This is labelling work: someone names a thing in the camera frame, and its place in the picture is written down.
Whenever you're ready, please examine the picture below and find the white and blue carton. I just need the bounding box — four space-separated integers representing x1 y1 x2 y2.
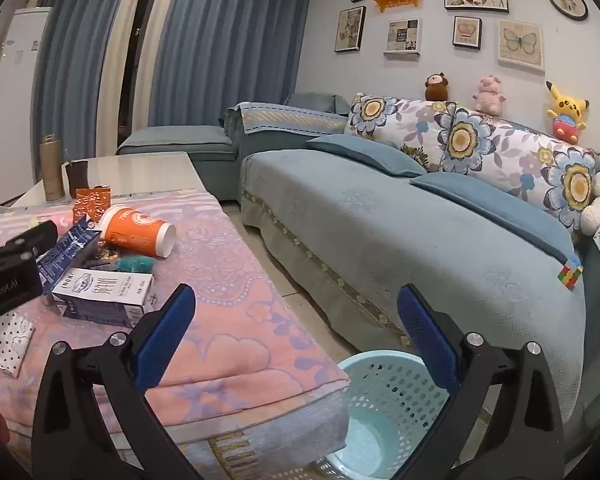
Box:
45 267 155 329

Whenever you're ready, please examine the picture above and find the butterfly picture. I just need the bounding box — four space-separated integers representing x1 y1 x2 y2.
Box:
497 19 545 71

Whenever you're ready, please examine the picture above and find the orange paper cup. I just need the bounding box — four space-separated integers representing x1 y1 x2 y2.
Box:
99 205 177 259

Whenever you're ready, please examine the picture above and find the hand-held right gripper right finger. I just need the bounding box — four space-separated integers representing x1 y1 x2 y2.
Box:
396 284 566 480

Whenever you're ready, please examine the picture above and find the blue curtain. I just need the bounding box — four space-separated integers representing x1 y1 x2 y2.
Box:
39 0 142 183
149 0 315 130

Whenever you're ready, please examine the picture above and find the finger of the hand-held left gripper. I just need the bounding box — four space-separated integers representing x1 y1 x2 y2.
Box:
2 221 59 261

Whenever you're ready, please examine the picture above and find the round picture frame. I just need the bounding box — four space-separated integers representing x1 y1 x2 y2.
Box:
546 0 589 22

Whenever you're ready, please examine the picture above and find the beige tumbler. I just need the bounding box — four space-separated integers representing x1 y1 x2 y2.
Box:
39 133 67 205

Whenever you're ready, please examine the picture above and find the newspaper print canvas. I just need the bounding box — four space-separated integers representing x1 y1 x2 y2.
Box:
383 18 422 56

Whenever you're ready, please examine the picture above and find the floral back cushion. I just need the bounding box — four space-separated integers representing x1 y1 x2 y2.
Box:
437 104 600 234
345 92 462 175

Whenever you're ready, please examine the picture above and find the pink pig plush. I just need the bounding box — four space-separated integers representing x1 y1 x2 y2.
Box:
472 74 506 116

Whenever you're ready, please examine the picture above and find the orange snack packet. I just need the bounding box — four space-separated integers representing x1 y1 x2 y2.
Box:
75 186 112 222

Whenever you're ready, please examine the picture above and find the white coffee table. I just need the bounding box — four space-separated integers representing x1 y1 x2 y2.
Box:
10 151 217 209

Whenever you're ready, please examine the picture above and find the colourful puzzle cube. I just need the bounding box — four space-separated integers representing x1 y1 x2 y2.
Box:
556 255 585 291

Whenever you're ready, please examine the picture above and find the white refrigerator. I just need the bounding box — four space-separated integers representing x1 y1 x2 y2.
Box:
0 6 54 207

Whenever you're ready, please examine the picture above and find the yellow mouse plush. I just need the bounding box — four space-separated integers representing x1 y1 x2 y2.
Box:
544 80 591 144

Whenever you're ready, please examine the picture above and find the teal wrapper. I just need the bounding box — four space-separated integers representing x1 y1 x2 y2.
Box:
116 255 157 274

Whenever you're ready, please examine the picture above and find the blue-grey sectional sofa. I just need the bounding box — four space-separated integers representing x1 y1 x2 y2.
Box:
116 91 600 443

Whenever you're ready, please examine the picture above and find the dark brown cup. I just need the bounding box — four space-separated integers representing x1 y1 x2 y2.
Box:
64 150 91 200

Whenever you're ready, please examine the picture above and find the blue patterned armrest cover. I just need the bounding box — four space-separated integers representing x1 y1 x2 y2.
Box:
231 102 349 136

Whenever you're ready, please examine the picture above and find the crown picture frame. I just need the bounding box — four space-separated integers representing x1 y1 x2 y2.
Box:
452 15 483 51

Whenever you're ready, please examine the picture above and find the light blue plastic basket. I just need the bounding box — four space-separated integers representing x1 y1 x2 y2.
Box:
314 350 458 480

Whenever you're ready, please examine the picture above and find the white sheer curtain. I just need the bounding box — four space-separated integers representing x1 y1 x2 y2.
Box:
97 0 153 161

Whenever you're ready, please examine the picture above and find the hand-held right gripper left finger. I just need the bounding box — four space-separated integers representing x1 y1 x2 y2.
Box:
31 282 203 480

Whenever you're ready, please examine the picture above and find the white dotted tissue packet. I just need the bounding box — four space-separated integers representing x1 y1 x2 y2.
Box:
0 309 36 379

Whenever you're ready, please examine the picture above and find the brown monkey plush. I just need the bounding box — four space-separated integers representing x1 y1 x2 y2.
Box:
424 72 451 103

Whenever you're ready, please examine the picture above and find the pink patterned blanket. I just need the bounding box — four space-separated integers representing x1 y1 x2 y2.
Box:
0 189 352 463

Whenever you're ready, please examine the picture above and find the blue snack packet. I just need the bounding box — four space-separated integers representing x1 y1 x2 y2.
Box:
36 214 104 292

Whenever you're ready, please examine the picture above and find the blue pillow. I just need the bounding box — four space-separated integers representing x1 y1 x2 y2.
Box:
409 172 577 257
305 134 432 179

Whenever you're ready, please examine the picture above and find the large black picture frame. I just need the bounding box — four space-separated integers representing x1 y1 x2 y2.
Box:
334 6 367 54

